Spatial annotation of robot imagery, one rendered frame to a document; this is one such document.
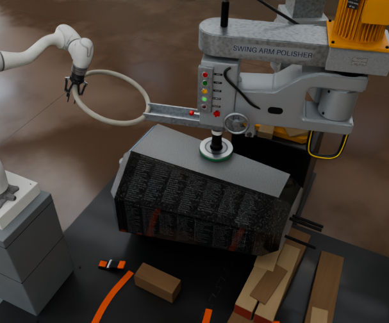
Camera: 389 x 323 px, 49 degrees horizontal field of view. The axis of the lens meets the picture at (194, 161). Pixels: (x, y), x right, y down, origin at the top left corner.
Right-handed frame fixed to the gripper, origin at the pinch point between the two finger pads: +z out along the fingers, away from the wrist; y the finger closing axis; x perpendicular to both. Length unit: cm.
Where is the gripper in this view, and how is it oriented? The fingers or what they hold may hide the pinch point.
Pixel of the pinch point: (72, 97)
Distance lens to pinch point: 274.0
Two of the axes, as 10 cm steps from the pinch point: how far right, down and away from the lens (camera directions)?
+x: -0.6, -7.4, 6.7
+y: 9.2, 2.1, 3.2
